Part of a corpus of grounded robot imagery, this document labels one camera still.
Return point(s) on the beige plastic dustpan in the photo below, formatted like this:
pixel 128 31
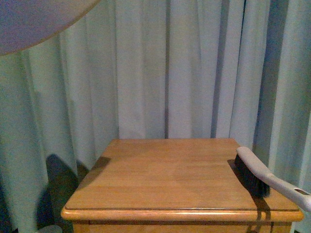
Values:
pixel 25 23

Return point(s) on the wooden side table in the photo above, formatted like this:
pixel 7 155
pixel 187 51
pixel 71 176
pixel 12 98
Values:
pixel 173 186

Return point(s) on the pale green curtain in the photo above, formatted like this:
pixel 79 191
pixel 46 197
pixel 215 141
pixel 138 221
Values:
pixel 152 69

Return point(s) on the beige hand brush black bristles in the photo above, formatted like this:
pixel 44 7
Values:
pixel 259 179

